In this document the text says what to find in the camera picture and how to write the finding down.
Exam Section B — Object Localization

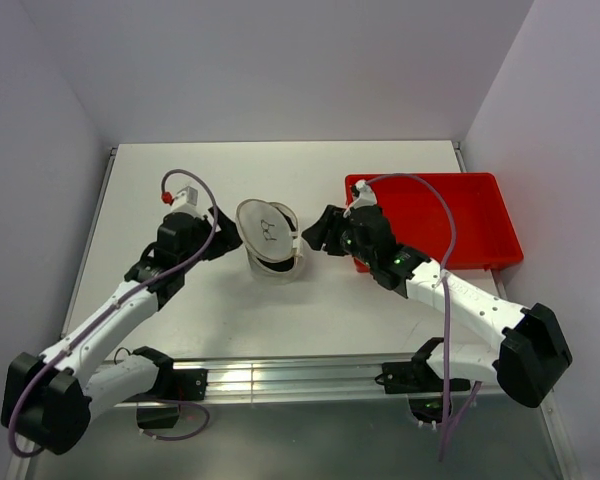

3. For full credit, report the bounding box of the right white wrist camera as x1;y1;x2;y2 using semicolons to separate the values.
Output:
343;180;380;218

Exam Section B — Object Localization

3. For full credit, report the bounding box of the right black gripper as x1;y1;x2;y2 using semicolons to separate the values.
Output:
302;204;376;266

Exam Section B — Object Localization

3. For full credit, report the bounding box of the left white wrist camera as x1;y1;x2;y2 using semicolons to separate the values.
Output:
161;186;199;217

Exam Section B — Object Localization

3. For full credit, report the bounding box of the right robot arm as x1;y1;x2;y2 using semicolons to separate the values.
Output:
302;205;573;408

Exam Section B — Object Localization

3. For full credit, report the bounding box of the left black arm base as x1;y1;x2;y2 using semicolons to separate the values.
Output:
133;369;210;436

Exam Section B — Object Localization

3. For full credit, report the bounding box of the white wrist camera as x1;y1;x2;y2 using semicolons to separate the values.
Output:
161;186;199;217
343;180;380;218

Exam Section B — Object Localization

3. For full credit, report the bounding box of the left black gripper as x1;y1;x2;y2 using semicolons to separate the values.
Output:
179;205;247;271

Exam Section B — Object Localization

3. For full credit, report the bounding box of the red plastic bin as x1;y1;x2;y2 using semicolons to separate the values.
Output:
372;173;524;270

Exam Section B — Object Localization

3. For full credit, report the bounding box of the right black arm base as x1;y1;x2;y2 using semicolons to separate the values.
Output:
374;361;444;395

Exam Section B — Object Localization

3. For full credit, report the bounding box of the black garment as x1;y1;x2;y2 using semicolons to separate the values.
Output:
256;202;303;276

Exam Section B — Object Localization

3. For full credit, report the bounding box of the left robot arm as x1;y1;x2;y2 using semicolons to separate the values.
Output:
1;207;242;458

